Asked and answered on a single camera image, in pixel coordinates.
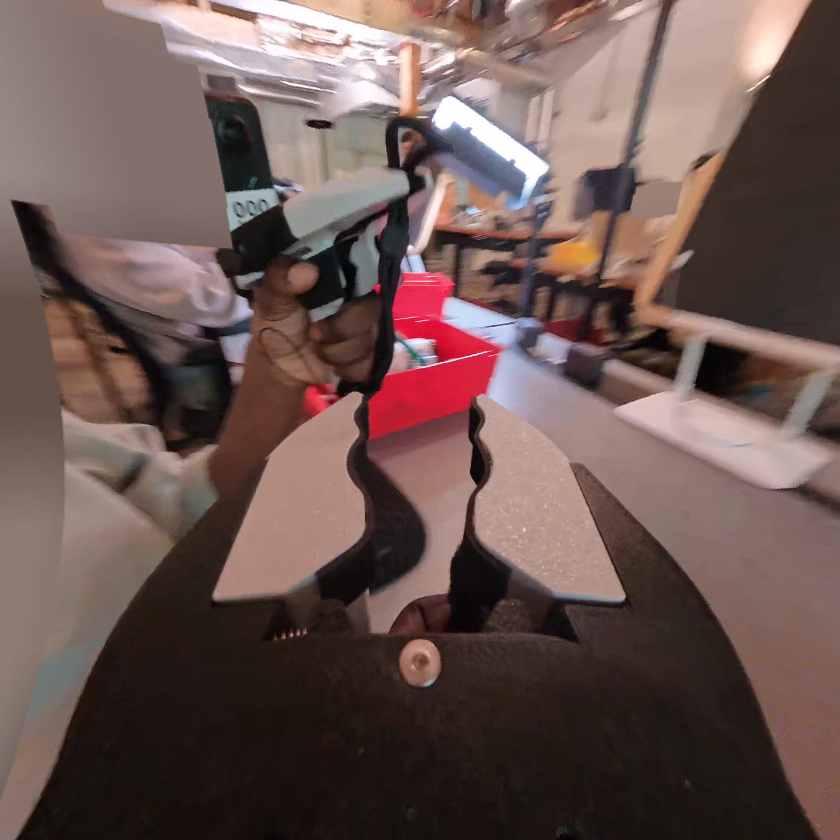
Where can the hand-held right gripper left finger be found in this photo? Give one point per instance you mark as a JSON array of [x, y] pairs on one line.
[[295, 518]]

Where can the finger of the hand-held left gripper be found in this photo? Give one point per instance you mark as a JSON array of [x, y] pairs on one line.
[[348, 235], [354, 197]]

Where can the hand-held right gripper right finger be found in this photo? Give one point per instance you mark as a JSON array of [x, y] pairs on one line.
[[544, 525]]

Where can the red plastic bin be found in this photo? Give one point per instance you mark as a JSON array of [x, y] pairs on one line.
[[439, 387]]

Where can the person's left forearm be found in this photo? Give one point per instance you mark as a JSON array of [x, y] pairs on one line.
[[249, 433]]

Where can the person's left hand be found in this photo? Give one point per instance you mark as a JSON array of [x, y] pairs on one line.
[[289, 348]]

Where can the person's right hand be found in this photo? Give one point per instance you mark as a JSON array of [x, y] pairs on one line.
[[423, 613]]

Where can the stack of red bins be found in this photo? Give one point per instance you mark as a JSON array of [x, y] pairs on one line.
[[423, 295]]

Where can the white tube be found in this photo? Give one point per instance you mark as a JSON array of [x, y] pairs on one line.
[[420, 351]]

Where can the LED light panel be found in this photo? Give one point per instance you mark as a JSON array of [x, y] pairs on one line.
[[492, 141]]

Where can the dark grey cube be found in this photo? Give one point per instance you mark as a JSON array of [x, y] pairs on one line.
[[585, 366]]

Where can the black light stand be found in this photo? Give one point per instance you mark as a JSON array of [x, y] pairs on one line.
[[535, 262]]

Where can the black office chair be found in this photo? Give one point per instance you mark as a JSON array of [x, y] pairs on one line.
[[72, 295]]

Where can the grey power adapter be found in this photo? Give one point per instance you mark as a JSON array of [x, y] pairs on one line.
[[529, 333]]

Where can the wooden book stand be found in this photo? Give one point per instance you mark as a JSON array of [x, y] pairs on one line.
[[722, 426]]

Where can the person's pale sweatshirt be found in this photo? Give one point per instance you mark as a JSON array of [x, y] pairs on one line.
[[98, 623]]

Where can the yellow plastic bin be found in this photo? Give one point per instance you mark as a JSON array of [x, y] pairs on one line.
[[574, 256]]

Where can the black pole with round disc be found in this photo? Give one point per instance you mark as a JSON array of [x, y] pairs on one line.
[[646, 85]]

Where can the wooden post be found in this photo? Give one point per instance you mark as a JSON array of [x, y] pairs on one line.
[[408, 79]]

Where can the silver ventilation duct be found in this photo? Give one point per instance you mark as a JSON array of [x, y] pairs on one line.
[[512, 65]]

